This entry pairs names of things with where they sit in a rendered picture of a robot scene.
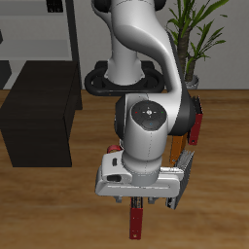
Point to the orange book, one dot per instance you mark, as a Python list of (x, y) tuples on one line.
[(177, 149)]

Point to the black and white book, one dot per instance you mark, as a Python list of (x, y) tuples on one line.
[(185, 176)]

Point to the dark brown desk caddy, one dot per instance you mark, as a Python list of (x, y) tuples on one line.
[(39, 116)]

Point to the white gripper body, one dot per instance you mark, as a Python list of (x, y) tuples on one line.
[(139, 190)]

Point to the red book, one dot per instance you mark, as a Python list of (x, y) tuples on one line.
[(195, 128), (136, 223)]

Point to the green pot plant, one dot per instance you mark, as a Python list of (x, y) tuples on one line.
[(185, 39)]

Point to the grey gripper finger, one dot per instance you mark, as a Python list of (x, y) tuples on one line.
[(118, 199), (151, 200)]

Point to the red mug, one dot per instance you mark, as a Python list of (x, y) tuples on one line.
[(113, 149)]

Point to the small black shelf object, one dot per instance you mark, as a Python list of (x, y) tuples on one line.
[(54, 5)]

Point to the flat black base plate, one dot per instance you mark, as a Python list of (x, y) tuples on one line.
[(93, 85)]

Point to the dark upright frame post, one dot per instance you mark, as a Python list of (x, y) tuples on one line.
[(73, 35)]

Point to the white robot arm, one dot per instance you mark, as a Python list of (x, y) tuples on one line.
[(142, 42)]

